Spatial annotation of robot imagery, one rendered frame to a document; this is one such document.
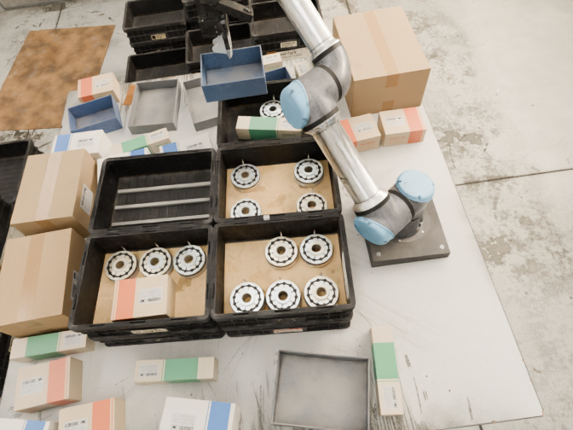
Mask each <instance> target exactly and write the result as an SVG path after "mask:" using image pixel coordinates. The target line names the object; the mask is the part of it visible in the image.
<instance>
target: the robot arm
mask: <svg viewBox="0 0 573 430"><path fill-rule="evenodd" d="M277 1H278V3H279V5H280V6H281V7H282V9H283V10H284V12H285V14H286V16H287V17H288V19H289V20H290V21H291V22H292V25H293V26H294V28H295V29H296V31H297V32H298V35H299V36H300V37H301V38H302V40H303V41H304V44H305V45H306V47H307V48H308V50H309V51H310V53H311V54H312V57H311V61H312V63H313V64H314V66H315V67H314V68H312V69H311V70H309V71H308V72H307V73H305V74H304V75H302V76H301V77H299V78H297V79H296V80H293V81H292V82H291V83H290V84H289V85H288V86H287V87H286V88H284V89H283V91H282V92H281V98H280V100H281V110H282V112H283V114H284V116H285V118H286V120H287V122H288V123H289V124H290V125H292V127H293V128H295V129H297V130H300V129H302V130H303V131H304V133H306V134H310V135H312V136H313V137H314V138H315V140H316V142H317V144H318V145H319V147H320V148H321V151H322V152H323V153H324V154H325V156H326V158H327V160H328V161H329V163H330V165H331V166H332V168H333V169H334V171H335V172H336V174H337V175H338V177H339V179H340V181H341V182H342V184H343V185H344V187H345V188H346V190H347V192H348V193H349V195H350V197H351V199H352V200H353V201H354V206H353V211H354V213H355V214H356V218H355V220H354V222H353V223H354V226H355V228H356V230H357V231H358V232H359V234H360V235H362V236H363V237H364V238H365V239H367V240H368V241H370V242H372V243H373V244H376V245H384V244H386V243H387V242H388V241H389V240H391V239H393V238H394V237H395V236H396V237H401V238H404V237H410V236H412V235H415V234H416V233H417V232H418V231H419V230H420V228H421V226H422V224H423V221H424V215H423V212H424V210H425V209H426V207H427V205H428V203H429V202H430V200H431V199H432V197H433V194H434V192H435V186H434V183H433V182H432V180H431V178H430V177H429V176H427V175H426V174H425V173H424V172H422V171H414V170H407V171H404V172H402V173H401V174H400V175H399V176H398V177H397V179H396V182H395V184H394V185H393V186H392V187H391V188H389V189H388V190H387V189H382V188H380V187H379V185H378V184H377V183H376V181H375V179H374V178H373V175H372V174H371V172H370V171H369V170H368V167H367V166H366V164H365V162H364V161H363V159H362V157H361V156H360V154H359V153H358V151H357V149H356V147H355V145H354V144H353V142H352V141H351V140H350V137H349V136H348V134H347V132H346V131H345V129H344V127H343V126H342V124H341V123H340V121H339V108H338V106H337V105H336V103H337V102H339V101H340V100H341V99H342V98H343V97H344V96H345V95H346V93H347V92H348V90H349V88H350V82H351V67H350V60H349V56H348V55H347V52H346V50H345V48H344V46H343V45H342V43H341V42H340V40H339V39H336V38H334V37H333V35H332V33H330V31H329V30H328V28H327V26H326V24H325V23H324V21H323V19H322V18H321V16H320V15H319V13H318V12H317V10H316V8H315V6H314V5H313V3H312V2H311V1H310V0H277ZM194 4H196V8H197V11H198V14H199V25H200V30H201V34H202V38H215V39H213V41H212V42H213V44H214V45H215V46H213V47H212V50H213V51H214V52H215V53H222V54H227V55H228V58H229V59H231V57H232V54H233V52H232V44H231V38H230V33H229V20H228V16H227V15H231V16H233V17H235V18H238V19H240V20H243V21H246V22H249V23H251V22H252V18H253V10H252V9H250V8H248V7H246V6H244V5H241V4H239V3H236V2H233V1H231V0H194ZM200 19H201V20H200ZM216 36H217V38H216Z"/></svg>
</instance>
